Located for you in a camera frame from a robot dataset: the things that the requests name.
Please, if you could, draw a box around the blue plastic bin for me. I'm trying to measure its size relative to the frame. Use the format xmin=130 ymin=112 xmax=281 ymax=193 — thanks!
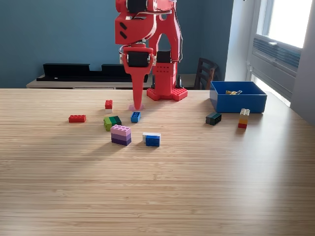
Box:
xmin=209 ymin=81 xmax=268 ymax=114

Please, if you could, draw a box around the grey wall heater unit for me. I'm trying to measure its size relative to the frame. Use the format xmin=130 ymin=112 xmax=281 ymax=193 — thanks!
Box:
xmin=247 ymin=34 xmax=302 ymax=99

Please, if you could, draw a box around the green brick stack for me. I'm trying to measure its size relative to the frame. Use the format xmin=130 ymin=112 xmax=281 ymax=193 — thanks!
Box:
xmin=103 ymin=116 xmax=122 ymax=132

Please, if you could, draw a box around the flat red brick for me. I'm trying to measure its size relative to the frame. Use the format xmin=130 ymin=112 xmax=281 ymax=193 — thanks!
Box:
xmin=68 ymin=115 xmax=87 ymax=123

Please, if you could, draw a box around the pale wooden sideboard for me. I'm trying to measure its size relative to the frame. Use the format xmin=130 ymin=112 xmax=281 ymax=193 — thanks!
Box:
xmin=26 ymin=73 xmax=197 ymax=90

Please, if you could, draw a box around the purple and pink brick stack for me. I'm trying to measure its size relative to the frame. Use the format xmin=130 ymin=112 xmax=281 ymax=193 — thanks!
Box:
xmin=110 ymin=124 xmax=132 ymax=147

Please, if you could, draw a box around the blue and white brick pair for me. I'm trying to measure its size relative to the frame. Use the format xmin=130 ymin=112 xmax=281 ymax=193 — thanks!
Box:
xmin=142 ymin=132 xmax=161 ymax=148

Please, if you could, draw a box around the white yellow red brick tower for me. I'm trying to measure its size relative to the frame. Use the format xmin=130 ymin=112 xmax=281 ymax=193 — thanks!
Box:
xmin=238 ymin=108 xmax=251 ymax=129

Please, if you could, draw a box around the white window frame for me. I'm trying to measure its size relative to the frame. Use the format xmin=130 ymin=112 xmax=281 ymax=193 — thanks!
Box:
xmin=255 ymin=0 xmax=313 ymax=49

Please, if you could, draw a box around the dark green brick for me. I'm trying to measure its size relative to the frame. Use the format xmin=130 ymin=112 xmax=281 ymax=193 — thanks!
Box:
xmin=205 ymin=112 xmax=222 ymax=126

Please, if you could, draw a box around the black shelf unit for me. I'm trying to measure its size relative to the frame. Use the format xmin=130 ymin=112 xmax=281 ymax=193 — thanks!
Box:
xmin=36 ymin=63 xmax=149 ymax=83

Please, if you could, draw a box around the red and white brick stack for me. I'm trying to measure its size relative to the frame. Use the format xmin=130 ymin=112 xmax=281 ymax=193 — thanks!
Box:
xmin=104 ymin=99 xmax=114 ymax=114

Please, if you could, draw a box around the dark wooden chair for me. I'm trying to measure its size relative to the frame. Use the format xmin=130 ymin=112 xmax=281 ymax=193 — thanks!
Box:
xmin=193 ymin=58 xmax=219 ymax=90

